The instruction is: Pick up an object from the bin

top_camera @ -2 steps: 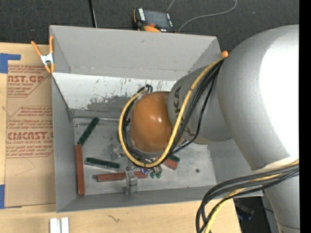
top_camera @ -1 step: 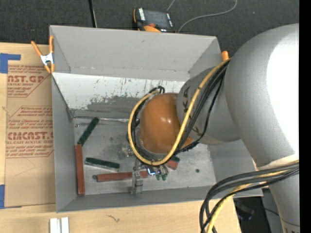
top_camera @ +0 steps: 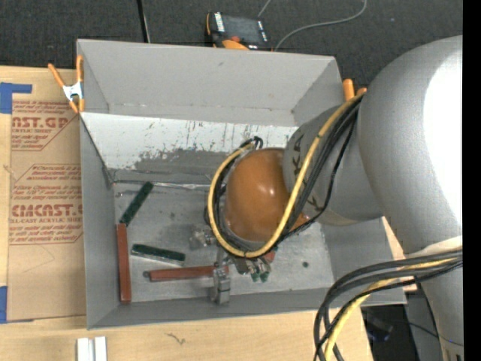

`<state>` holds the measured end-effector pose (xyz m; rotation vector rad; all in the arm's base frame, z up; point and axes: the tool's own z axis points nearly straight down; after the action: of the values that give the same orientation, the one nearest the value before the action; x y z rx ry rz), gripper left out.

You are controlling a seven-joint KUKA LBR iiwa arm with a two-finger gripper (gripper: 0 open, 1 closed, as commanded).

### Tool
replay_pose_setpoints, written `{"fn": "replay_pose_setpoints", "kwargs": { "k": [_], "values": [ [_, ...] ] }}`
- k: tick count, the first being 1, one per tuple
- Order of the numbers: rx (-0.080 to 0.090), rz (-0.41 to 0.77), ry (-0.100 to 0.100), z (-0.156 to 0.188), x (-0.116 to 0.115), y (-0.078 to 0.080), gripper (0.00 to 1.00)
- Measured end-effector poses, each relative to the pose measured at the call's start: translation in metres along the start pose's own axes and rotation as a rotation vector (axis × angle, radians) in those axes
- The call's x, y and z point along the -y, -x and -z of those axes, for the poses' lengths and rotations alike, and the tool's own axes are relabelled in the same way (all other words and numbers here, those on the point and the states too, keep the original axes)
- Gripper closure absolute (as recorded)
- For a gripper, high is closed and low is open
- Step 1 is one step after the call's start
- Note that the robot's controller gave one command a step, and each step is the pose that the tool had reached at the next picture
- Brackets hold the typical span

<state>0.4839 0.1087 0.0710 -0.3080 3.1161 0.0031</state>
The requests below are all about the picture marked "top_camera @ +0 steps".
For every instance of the red-brown flat block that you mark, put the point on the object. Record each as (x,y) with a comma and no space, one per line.
(123,263)
(180,273)

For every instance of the brown cardboard board red print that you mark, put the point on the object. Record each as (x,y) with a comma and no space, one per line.
(41,186)

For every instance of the grey metal bin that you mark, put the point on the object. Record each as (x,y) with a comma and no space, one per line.
(180,77)

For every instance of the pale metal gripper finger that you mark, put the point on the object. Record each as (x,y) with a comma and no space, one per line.
(221,288)
(202,237)

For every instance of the dark green flat block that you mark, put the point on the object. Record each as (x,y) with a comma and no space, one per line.
(158,254)
(136,203)

